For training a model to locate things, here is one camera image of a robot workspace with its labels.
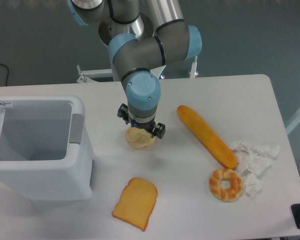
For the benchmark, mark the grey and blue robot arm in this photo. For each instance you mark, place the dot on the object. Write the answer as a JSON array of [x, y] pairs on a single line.
[[143, 89]]

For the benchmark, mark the large crumpled white tissue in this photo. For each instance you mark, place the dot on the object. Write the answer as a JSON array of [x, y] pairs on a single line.
[[253, 158]]

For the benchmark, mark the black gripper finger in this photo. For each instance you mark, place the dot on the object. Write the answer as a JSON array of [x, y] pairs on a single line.
[[123, 113], [158, 130]]

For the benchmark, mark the round braided bread roll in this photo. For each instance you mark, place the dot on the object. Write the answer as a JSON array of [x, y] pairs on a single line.
[[139, 138]]

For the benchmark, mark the small crumpled white tissue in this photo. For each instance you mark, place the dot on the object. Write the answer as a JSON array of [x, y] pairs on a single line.
[[252, 186]]

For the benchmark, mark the long orange baguette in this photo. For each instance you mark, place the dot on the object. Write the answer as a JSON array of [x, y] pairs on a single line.
[[207, 136]]

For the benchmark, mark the orange toast slice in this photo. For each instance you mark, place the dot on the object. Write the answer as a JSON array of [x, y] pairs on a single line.
[[136, 203]]

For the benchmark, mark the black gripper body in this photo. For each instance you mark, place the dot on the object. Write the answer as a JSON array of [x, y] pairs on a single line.
[[147, 124]]

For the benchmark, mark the white trash bin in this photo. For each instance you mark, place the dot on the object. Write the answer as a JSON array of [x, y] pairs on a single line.
[[45, 150]]

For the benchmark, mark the twisted ring bread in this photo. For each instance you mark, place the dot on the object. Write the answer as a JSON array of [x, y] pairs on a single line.
[[225, 185]]

